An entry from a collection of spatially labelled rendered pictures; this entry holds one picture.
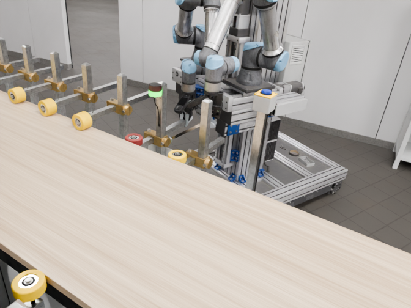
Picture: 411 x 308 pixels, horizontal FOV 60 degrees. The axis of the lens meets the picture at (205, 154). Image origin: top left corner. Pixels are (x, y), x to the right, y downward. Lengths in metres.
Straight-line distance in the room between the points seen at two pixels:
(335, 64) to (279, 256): 3.17
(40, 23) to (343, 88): 4.35
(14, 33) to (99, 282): 5.82
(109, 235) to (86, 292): 0.21
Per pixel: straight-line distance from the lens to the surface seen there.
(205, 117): 1.59
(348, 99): 4.19
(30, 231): 1.23
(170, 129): 1.91
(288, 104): 2.20
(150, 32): 4.86
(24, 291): 1.06
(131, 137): 1.71
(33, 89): 2.22
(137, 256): 1.09
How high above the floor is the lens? 1.67
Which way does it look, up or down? 29 degrees down
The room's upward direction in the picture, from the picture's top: 5 degrees clockwise
